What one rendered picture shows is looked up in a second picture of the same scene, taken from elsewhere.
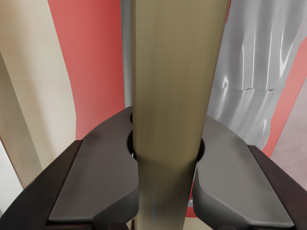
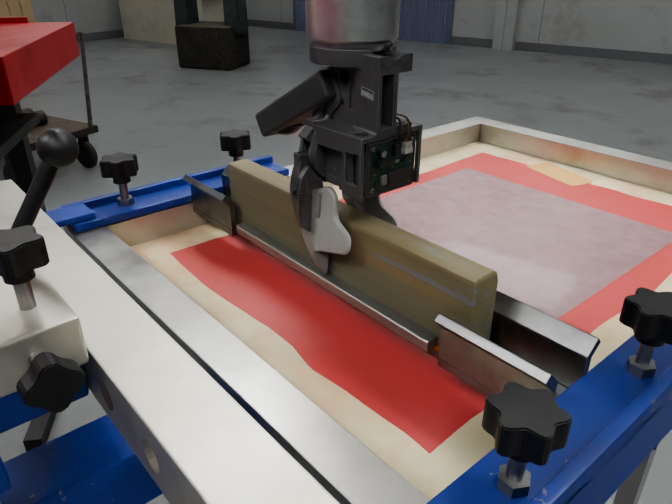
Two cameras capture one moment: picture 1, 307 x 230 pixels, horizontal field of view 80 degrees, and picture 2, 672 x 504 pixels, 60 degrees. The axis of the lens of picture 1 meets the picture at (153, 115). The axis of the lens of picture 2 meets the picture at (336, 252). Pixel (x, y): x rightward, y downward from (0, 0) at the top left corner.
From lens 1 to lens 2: 0.58 m
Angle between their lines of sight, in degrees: 86
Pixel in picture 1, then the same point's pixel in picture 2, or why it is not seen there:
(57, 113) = (274, 352)
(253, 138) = not seen: hidden behind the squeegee
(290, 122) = not seen: hidden behind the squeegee
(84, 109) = (295, 338)
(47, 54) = (243, 323)
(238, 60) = not seen: hidden behind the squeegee
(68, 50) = (257, 314)
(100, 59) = (283, 308)
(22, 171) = (275, 375)
